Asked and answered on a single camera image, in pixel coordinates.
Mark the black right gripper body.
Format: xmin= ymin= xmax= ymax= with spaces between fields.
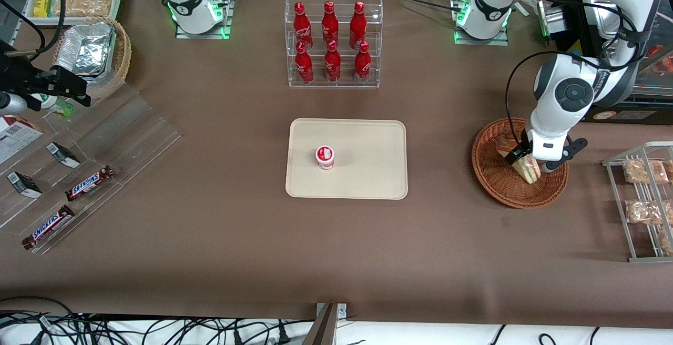
xmin=0 ymin=40 xmax=56 ymax=111

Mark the triangle sandwich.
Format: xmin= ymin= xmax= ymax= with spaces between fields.
xmin=495 ymin=137 xmax=542 ymax=184

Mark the brown round wicker basket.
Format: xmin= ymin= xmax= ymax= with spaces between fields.
xmin=472 ymin=117 xmax=569 ymax=209

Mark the light tan wicker basket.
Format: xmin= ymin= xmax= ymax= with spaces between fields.
xmin=53 ymin=16 xmax=132 ymax=101

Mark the beige plastic tray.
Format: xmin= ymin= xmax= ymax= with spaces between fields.
xmin=285 ymin=118 xmax=409 ymax=200

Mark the green white small bottle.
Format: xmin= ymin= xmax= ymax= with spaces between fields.
xmin=30 ymin=94 xmax=75 ymax=118

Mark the silver foil container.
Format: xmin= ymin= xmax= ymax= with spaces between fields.
xmin=55 ymin=22 xmax=116 ymax=76

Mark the small black white box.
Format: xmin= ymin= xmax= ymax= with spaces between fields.
xmin=46 ymin=142 xmax=81 ymax=169
xmin=6 ymin=171 xmax=43 ymax=199

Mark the white barcode carton box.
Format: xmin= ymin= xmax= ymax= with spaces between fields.
xmin=0 ymin=115 xmax=44 ymax=165

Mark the clear acrylic stepped display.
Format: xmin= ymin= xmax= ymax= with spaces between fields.
xmin=0 ymin=83 xmax=183 ymax=255

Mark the clear rice cracker pack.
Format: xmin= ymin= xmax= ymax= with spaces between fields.
xmin=53 ymin=0 xmax=114 ymax=18

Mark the brown Snickers bar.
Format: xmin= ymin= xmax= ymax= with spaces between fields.
xmin=22 ymin=205 xmax=75 ymax=251
xmin=65 ymin=165 xmax=115 ymax=202

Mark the black food warmer appliance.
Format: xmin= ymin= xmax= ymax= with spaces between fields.
xmin=551 ymin=0 xmax=673 ymax=124

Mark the silver metal box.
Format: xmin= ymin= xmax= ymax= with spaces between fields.
xmin=536 ymin=1 xmax=566 ymax=38

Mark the red cola bottle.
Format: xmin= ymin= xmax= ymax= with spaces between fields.
xmin=350 ymin=1 xmax=368 ymax=49
xmin=354 ymin=41 xmax=372 ymax=84
xmin=324 ymin=40 xmax=341 ymax=83
xmin=294 ymin=41 xmax=314 ymax=84
xmin=292 ymin=2 xmax=314 ymax=51
xmin=322 ymin=1 xmax=340 ymax=46

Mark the clear acrylic bottle rack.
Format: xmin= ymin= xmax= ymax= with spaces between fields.
xmin=284 ymin=0 xmax=383 ymax=89

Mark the red white yogurt cup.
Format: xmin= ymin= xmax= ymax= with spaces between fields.
xmin=315 ymin=145 xmax=335 ymax=170

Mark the brown table cover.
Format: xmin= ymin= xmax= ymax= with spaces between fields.
xmin=0 ymin=0 xmax=673 ymax=330

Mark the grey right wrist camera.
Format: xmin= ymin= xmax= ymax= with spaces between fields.
xmin=0 ymin=92 xmax=28 ymax=116

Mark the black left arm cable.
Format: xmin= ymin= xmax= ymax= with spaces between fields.
xmin=505 ymin=50 xmax=558 ymax=148

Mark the silver wire rack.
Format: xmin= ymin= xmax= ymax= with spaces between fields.
xmin=602 ymin=141 xmax=673 ymax=263

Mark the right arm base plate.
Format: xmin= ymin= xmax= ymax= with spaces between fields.
xmin=175 ymin=0 xmax=236 ymax=39

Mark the black floor cable bundle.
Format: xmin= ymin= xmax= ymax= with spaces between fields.
xmin=0 ymin=296 xmax=316 ymax=345

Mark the metal table bracket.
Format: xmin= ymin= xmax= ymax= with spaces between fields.
xmin=302 ymin=303 xmax=348 ymax=345

